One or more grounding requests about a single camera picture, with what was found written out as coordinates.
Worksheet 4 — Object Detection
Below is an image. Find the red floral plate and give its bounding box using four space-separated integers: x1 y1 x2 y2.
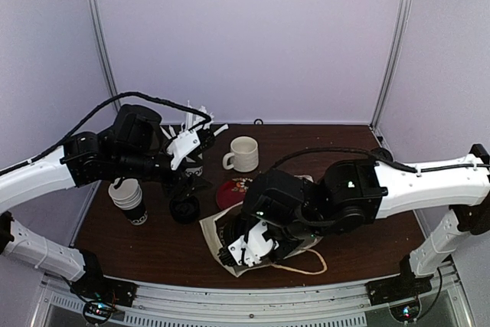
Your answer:
215 177 253 210

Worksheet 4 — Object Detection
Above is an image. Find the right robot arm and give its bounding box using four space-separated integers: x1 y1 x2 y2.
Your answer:
230 144 489 298

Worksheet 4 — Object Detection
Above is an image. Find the cream paper bag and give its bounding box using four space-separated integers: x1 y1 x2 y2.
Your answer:
198 173 328 279

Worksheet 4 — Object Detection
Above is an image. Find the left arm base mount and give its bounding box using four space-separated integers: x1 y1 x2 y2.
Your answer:
64 277 138 326

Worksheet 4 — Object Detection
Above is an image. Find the stack of black lids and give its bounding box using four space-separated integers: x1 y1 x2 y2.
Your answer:
169 196 201 224

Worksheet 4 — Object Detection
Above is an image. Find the black paper coffee cup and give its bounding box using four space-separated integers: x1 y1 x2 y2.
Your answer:
371 147 394 162

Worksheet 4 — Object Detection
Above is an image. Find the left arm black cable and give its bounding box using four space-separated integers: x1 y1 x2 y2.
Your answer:
26 91 214 163

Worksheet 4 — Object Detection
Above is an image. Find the aluminium front rail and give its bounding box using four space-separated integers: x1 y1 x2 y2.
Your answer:
38 261 475 327

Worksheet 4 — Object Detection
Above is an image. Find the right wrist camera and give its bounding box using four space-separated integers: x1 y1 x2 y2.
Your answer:
218 221 279 268

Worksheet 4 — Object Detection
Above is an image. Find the stack of paper cups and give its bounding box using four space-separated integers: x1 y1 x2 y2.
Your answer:
108 178 148 226

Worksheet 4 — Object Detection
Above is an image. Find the cream ceramic mug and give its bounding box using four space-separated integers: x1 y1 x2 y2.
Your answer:
222 136 259 173

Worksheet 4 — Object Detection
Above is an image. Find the right corner metal post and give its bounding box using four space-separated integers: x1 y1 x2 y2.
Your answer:
370 0 413 131

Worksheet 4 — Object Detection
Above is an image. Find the corner metal post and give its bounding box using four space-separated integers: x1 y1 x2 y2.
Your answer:
87 0 118 96
370 0 413 131

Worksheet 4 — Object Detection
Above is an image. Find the wrapped white straws bundle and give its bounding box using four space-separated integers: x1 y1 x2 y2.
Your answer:
161 106 229 139

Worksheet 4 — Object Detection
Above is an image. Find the white cup holding straws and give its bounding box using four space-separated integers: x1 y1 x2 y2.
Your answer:
183 157 204 177

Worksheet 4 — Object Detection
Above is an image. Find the left corner metal post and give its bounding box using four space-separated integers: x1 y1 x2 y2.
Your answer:
87 0 118 96

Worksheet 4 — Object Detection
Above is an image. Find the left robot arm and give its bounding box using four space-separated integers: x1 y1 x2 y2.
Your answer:
1 104 215 299

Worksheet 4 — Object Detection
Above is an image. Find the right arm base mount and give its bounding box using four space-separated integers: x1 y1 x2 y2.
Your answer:
365 274 432 324

